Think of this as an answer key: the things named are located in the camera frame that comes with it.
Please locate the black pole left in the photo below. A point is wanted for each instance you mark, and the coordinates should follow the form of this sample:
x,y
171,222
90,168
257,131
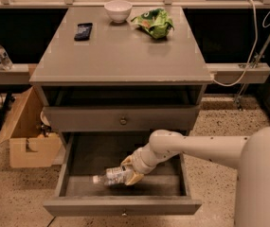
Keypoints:
x,y
5,108

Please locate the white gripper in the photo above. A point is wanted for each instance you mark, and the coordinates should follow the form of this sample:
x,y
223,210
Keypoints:
x,y
138,162

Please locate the white ceramic bowl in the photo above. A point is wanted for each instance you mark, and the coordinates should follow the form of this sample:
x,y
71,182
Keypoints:
x,y
118,10

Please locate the clear plastic water bottle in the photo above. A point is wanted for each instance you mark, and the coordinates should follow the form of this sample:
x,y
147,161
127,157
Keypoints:
x,y
114,176

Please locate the open grey middle drawer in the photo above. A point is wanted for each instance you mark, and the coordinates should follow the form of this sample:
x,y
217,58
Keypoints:
x,y
164,191

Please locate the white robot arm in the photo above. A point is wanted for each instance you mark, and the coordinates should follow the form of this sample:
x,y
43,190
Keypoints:
x,y
249,155

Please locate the upright water bottle on ledge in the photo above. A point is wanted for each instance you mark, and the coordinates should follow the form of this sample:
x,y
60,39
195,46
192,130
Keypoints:
x,y
4,59

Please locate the closed grey upper drawer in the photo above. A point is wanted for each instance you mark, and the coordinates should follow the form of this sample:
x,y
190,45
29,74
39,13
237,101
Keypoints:
x,y
121,118

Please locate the grey drawer cabinet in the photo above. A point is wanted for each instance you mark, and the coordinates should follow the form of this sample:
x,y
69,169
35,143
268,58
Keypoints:
x,y
120,66

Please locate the open cardboard box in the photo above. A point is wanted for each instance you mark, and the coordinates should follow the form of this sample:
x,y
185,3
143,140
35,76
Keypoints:
x,y
22,130

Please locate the metal stand leg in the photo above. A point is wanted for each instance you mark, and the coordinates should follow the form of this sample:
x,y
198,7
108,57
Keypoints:
x,y
239,96

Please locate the green chip bag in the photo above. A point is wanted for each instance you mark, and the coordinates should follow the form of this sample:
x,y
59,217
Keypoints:
x,y
157,23

